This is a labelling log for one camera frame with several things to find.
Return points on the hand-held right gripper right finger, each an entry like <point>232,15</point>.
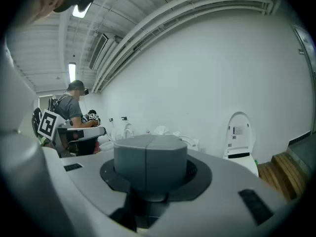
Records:
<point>166,162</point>

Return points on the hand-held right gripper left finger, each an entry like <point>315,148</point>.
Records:
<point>130,162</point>

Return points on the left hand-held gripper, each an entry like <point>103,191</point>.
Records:
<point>48,125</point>

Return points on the white smart toilet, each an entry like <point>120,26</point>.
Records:
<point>238,137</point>

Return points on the white spray bottle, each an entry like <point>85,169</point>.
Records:
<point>161,130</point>

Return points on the ceiling light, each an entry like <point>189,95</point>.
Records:
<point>72,71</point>
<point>80,12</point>

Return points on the ceiling air vent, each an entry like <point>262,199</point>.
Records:
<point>100,49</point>

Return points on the wooden pallet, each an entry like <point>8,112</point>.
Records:
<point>281,176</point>

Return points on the person's head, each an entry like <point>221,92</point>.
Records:
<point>47,1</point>

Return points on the grey metal platform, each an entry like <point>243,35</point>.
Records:
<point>300,152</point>

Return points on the white ceiling pipes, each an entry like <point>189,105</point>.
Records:
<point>172,16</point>

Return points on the grey door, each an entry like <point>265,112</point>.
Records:
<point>308,58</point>

